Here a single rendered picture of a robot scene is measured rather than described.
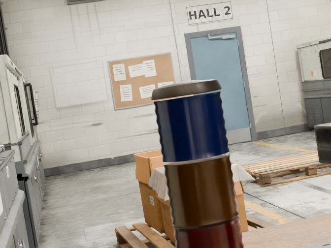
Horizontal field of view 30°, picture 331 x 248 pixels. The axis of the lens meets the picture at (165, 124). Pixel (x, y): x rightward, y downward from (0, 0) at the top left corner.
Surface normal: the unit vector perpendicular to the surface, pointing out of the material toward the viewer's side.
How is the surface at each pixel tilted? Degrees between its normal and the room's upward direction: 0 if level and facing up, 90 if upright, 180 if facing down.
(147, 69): 90
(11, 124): 90
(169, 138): 76
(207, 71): 90
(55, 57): 90
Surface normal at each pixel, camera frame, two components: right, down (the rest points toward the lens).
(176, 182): -0.68, -0.11
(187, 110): -0.04, 0.30
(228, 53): 0.18, 0.03
